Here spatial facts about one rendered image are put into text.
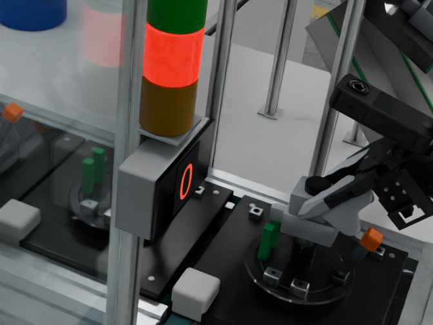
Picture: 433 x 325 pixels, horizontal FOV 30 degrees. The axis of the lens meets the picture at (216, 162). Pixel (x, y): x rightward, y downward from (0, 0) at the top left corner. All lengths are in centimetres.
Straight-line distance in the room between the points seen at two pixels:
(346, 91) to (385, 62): 39
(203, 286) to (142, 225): 25
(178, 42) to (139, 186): 13
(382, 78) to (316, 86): 45
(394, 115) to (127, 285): 33
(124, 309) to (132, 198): 20
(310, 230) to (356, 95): 19
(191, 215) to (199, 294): 17
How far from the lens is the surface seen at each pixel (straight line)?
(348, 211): 91
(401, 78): 124
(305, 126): 153
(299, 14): 275
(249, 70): 168
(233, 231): 108
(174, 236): 106
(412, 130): 85
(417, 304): 106
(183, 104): 70
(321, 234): 95
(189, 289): 96
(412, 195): 88
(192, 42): 67
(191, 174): 77
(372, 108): 85
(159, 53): 68
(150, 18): 67
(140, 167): 71
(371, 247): 96
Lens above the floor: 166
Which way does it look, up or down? 35 degrees down
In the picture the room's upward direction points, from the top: 8 degrees clockwise
